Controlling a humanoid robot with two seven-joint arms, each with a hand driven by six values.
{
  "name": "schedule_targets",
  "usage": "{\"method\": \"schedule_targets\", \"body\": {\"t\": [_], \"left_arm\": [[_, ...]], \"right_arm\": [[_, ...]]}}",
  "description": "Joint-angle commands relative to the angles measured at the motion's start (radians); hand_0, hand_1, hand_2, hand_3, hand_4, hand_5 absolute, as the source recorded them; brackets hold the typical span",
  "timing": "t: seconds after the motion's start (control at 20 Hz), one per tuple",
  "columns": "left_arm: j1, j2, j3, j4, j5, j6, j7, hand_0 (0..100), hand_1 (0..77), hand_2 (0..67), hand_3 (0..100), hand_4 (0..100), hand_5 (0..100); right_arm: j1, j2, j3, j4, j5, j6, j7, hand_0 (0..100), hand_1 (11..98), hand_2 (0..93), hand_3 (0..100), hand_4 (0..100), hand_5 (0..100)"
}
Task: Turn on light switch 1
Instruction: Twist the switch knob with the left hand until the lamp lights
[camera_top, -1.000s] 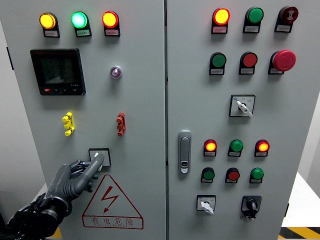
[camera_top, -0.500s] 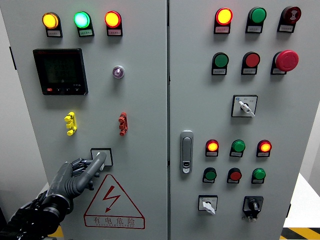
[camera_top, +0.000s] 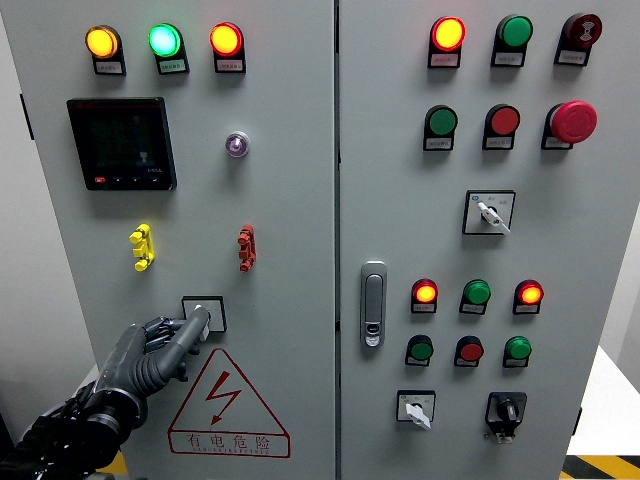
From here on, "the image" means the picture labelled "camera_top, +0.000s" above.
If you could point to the silver door lock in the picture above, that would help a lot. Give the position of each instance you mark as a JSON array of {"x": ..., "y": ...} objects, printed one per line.
[{"x": 374, "y": 300}]

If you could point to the dark red round buzzer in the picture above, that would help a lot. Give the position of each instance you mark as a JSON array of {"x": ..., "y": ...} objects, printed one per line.
[{"x": 583, "y": 27}]

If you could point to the small white label plate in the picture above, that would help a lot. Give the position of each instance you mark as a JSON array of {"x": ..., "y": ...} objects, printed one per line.
[
  {"x": 438, "y": 143},
  {"x": 465, "y": 364},
  {"x": 415, "y": 362},
  {"x": 497, "y": 143},
  {"x": 554, "y": 143},
  {"x": 172, "y": 66},
  {"x": 471, "y": 310},
  {"x": 571, "y": 57},
  {"x": 108, "y": 67},
  {"x": 230, "y": 65},
  {"x": 444, "y": 60},
  {"x": 423, "y": 308},
  {"x": 508, "y": 58},
  {"x": 525, "y": 310},
  {"x": 513, "y": 364}
]

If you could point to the black yellow striped tape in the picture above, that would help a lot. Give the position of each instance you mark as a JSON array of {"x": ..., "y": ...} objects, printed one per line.
[
  {"x": 605, "y": 467},
  {"x": 116, "y": 462}
]

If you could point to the small green round lamp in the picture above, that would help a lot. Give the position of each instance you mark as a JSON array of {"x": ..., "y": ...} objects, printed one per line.
[
  {"x": 517, "y": 348},
  {"x": 476, "y": 292}
]

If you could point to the large green push button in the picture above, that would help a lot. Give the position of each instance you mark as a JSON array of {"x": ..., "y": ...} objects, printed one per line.
[{"x": 442, "y": 121}]

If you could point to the red warning triangle sticker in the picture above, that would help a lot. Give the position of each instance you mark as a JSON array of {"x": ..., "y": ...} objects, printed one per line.
[{"x": 224, "y": 392}]

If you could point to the grey cabinet door with lock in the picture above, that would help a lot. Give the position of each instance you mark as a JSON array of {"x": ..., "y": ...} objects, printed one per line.
[{"x": 560, "y": 250}]

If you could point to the small red push button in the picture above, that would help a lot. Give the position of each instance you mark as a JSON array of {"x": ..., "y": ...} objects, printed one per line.
[{"x": 470, "y": 351}]

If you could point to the large red-ringed orange lamp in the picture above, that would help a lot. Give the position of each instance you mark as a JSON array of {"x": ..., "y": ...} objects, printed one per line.
[
  {"x": 448, "y": 34},
  {"x": 225, "y": 39}
]

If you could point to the grey cabinet door with display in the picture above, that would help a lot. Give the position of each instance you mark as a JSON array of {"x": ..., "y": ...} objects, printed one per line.
[{"x": 285, "y": 200}]

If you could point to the large red push button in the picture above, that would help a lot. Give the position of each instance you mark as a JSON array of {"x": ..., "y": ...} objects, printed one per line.
[{"x": 504, "y": 120}]

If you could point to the large red stop button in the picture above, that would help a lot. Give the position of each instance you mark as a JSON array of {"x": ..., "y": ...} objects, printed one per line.
[{"x": 573, "y": 121}]

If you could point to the black door hinge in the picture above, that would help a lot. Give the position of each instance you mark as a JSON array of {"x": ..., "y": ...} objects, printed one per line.
[
  {"x": 27, "y": 117},
  {"x": 578, "y": 421}
]

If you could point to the small green push button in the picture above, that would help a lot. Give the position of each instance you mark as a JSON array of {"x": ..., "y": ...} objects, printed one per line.
[{"x": 420, "y": 349}]

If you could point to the large bright green lamp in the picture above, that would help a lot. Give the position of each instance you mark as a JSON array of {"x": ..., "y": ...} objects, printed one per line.
[{"x": 164, "y": 40}]

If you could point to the large yellow round lamp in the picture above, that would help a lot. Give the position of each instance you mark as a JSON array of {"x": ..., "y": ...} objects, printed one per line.
[{"x": 101, "y": 42}]

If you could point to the black display meter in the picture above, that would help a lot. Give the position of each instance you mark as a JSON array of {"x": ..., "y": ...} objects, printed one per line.
[{"x": 122, "y": 144}]

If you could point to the small red-ringed orange lamp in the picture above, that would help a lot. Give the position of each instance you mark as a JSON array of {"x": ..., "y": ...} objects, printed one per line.
[
  {"x": 529, "y": 293},
  {"x": 425, "y": 292}
]

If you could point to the white round lamp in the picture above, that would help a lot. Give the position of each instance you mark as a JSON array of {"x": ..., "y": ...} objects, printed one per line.
[{"x": 237, "y": 144}]

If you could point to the large dark green lamp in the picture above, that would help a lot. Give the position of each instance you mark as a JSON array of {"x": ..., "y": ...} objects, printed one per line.
[{"x": 515, "y": 31}]

